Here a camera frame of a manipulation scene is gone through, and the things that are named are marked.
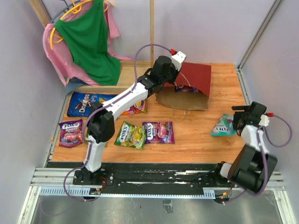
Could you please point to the pink shirt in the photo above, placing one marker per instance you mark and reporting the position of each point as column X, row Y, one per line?
column 60, row 56

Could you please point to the wooden clothes rack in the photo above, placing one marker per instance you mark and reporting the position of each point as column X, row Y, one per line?
column 127, row 76

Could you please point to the yellow clothes hanger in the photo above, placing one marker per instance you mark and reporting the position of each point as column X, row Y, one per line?
column 78, row 8

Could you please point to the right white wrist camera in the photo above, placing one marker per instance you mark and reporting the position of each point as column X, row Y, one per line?
column 265, row 119

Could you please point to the blue grey cloth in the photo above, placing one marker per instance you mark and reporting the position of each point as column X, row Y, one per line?
column 73, row 84

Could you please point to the aluminium frame post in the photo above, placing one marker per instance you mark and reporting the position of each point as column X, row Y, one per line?
column 260, row 32

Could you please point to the orange Tops candy bag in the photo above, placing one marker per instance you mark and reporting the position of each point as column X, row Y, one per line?
column 139, row 107

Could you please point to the teal Foxs candy bag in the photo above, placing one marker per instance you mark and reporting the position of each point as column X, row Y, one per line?
column 224, row 127

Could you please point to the red brown paper bag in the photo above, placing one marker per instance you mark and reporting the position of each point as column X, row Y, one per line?
column 192, row 74

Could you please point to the purple Foxs candy bag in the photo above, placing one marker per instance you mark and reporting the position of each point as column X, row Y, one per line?
column 185, row 88
column 159, row 132

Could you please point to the green shirt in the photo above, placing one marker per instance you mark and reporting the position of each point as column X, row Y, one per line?
column 86, row 38

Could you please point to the purple Tops candy bag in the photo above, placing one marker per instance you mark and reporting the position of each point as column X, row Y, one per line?
column 70, row 133

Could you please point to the blue Doritos chip bag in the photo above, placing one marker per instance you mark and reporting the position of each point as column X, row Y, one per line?
column 81, row 103

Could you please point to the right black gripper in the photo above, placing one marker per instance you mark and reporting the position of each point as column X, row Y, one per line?
column 237, row 114

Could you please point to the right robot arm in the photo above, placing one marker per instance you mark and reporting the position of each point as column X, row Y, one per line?
column 253, row 166

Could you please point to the dark green clothes hanger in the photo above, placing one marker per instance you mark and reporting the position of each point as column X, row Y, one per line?
column 58, row 7

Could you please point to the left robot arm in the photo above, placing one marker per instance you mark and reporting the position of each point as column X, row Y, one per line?
column 100, row 126

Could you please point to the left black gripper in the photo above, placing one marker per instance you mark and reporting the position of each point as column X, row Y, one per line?
column 176, row 72

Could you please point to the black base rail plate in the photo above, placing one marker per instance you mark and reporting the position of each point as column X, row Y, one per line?
column 143, row 180

